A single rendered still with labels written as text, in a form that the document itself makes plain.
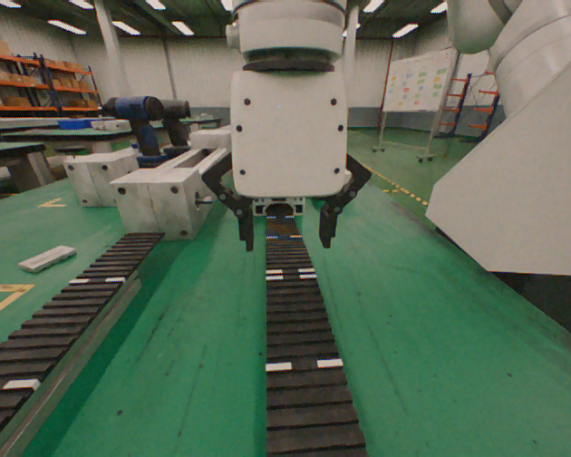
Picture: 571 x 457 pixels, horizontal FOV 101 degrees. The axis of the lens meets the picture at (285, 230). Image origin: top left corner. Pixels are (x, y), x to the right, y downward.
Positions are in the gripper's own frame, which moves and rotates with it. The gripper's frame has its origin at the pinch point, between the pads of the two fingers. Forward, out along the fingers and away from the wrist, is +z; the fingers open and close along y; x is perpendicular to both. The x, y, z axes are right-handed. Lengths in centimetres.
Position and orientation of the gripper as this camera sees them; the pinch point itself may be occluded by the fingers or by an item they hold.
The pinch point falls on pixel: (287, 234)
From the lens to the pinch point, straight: 26.3
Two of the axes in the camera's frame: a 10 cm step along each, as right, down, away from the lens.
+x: -0.7, -4.5, 8.9
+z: 0.0, 8.9, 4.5
